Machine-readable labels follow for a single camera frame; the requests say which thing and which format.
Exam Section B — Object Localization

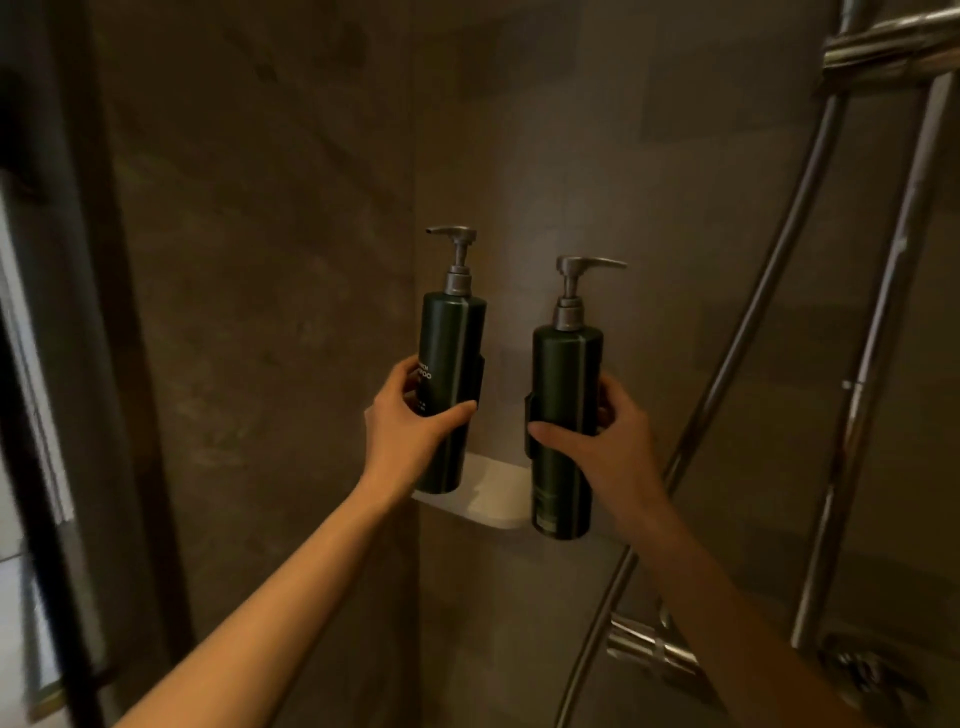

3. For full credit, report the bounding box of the person's right hand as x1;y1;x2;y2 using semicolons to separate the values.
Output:
527;372;670;526

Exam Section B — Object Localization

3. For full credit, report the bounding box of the person's left hand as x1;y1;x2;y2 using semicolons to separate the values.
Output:
360;354;479;498

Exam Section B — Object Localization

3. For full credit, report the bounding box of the dark green pump bottle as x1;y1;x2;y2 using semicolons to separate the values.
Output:
414;225;488;496
530;255;628;540

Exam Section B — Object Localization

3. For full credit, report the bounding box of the person's left forearm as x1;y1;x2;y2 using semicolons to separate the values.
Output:
112;474;410;728

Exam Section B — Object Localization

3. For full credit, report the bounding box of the person's right forearm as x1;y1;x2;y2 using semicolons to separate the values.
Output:
603;496;860;728

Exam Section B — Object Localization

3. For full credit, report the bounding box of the white corner shelf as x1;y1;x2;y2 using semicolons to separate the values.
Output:
410;450;538;531

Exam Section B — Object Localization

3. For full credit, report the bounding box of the chrome shower mixer valve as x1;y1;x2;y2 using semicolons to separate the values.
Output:
606;609;717;702

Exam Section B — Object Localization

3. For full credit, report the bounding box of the chrome shower head holder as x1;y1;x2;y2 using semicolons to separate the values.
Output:
816;6;960;95

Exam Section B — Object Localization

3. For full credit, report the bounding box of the chrome shower hose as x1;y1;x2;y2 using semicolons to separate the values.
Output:
553;0;871;728

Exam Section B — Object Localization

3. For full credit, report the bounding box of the chrome shower riser rail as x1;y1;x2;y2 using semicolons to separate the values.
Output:
789;71;955;652

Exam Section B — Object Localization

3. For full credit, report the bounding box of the black shower door frame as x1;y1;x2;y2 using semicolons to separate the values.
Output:
0;300;108;728

